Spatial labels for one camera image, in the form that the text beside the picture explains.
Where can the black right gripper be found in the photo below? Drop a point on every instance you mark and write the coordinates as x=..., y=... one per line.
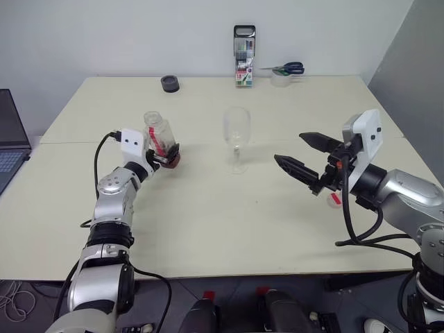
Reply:
x=334, y=173

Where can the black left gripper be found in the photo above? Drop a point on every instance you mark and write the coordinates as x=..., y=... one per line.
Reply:
x=152, y=158

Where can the clear bottle with brown drink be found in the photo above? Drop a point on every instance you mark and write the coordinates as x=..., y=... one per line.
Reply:
x=159, y=133

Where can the white bottle cap red tape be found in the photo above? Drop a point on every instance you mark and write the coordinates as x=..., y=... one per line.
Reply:
x=334, y=201

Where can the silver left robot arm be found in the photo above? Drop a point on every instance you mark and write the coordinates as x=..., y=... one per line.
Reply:
x=111, y=204

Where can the clear wine glass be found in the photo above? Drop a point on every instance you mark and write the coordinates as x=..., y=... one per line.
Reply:
x=237, y=156

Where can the black round cap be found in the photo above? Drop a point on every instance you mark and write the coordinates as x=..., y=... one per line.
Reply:
x=170, y=84

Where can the clear adhesive tape roll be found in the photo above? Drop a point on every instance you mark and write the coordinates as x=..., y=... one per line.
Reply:
x=281, y=79

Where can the marker pen set box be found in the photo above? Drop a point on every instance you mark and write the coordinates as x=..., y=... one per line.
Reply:
x=244, y=59

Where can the red tag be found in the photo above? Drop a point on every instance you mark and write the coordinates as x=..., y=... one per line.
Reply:
x=209, y=295
x=262, y=290

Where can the grey partition panel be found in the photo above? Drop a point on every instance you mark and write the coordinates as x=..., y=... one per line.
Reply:
x=412, y=52

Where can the dark grey laptop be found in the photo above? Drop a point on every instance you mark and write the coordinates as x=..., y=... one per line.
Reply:
x=10, y=138

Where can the dark rounded shape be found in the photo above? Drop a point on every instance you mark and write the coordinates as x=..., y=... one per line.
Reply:
x=284, y=312
x=201, y=317

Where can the black box with white knob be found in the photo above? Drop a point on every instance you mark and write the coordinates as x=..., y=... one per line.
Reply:
x=322, y=322
x=138, y=328

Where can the white rounded object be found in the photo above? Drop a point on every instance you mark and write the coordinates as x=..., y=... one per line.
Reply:
x=373, y=326

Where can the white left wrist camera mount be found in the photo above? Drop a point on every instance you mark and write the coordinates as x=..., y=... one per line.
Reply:
x=132, y=142

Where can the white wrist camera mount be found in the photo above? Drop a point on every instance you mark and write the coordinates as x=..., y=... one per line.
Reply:
x=132, y=142
x=369, y=132

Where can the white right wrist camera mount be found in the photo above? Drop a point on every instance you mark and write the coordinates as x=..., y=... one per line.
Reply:
x=369, y=132

